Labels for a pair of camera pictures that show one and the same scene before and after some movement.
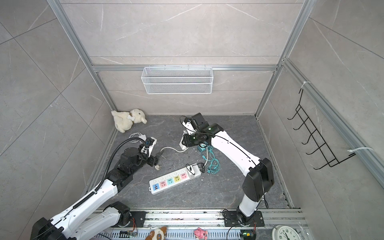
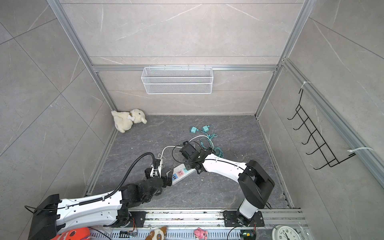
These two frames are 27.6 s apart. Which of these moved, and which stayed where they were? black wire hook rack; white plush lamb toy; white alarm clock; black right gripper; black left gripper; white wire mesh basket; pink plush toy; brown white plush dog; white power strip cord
Moved: white power strip cord; black right gripper; black left gripper
Stayed: brown white plush dog; white wire mesh basket; pink plush toy; white plush lamb toy; white alarm clock; black wire hook rack
